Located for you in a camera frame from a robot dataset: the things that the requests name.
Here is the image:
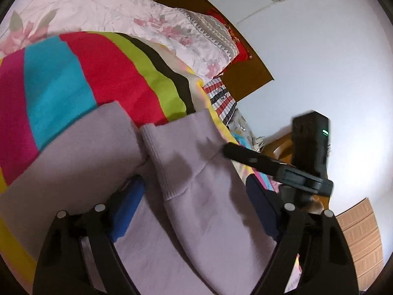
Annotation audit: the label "light wooden wardrobe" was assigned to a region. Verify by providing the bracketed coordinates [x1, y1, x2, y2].
[337, 198, 384, 291]

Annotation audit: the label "small dark wooden headboard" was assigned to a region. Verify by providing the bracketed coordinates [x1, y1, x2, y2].
[156, 0, 274, 101]

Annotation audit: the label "red embroidered pillow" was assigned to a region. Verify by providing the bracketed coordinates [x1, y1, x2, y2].
[207, 8, 253, 75]

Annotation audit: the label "purple fleece pants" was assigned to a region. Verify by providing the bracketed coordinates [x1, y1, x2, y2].
[1, 103, 275, 294]

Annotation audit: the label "rainbow striped blanket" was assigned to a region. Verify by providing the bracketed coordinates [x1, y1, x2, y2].
[0, 30, 302, 294]

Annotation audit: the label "floral pink white quilt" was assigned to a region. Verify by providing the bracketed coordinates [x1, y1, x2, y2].
[1, 0, 230, 82]

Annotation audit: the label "plaid checkered cloth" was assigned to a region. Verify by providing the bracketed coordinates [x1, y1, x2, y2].
[203, 77, 237, 126]

